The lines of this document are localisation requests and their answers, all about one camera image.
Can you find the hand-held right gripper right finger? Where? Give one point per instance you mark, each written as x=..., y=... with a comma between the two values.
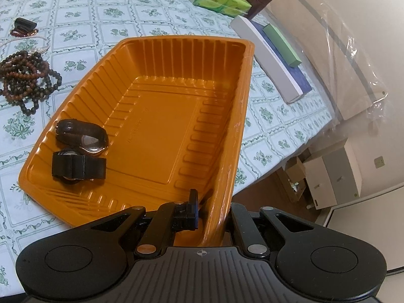
x=243, y=225

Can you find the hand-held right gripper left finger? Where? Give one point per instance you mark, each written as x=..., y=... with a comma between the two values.
x=193, y=210

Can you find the orange plastic tray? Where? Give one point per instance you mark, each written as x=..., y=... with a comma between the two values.
x=157, y=101

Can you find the open brown cardboard box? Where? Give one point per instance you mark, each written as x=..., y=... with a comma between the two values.
x=295, y=176

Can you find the white bedside cabinet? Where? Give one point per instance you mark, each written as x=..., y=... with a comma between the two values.
x=334, y=173

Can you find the white wardrobe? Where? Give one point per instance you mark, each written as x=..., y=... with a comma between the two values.
x=363, y=221

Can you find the white box with blue top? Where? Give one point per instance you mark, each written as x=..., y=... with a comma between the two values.
x=265, y=53

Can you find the long green box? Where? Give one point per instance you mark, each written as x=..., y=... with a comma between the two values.
x=282, y=44

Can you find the plastic wrapped headboard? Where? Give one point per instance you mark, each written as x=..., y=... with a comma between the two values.
x=341, y=38

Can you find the floral bed sheet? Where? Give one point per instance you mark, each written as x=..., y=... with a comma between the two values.
x=94, y=15

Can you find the brown wooden box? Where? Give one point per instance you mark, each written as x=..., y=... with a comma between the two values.
x=257, y=1

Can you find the small black case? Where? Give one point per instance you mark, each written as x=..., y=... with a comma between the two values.
x=25, y=24

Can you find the wall socket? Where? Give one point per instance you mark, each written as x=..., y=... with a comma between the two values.
x=379, y=162

